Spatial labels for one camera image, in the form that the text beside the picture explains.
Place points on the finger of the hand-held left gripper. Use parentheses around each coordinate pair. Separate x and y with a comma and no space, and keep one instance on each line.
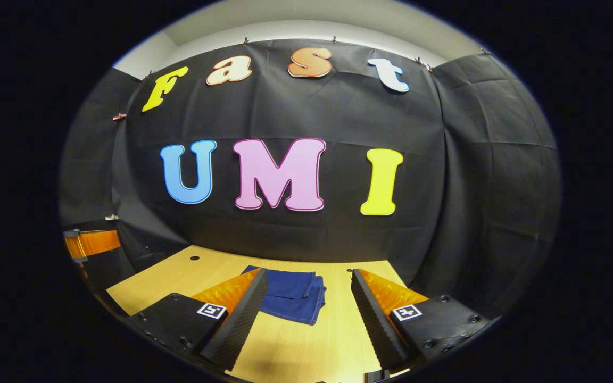
(96,243)

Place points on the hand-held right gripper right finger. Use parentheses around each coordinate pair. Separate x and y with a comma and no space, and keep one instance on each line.
(378,324)

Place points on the blue denim jeans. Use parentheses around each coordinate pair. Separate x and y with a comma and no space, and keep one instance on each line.
(290,303)

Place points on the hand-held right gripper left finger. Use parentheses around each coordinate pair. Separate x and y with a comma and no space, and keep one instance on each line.
(237,319)

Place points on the black backdrop cloth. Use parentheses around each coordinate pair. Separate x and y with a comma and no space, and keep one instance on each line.
(338,111)

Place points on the copper cloth clip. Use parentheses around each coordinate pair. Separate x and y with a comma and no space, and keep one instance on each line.
(119,116)

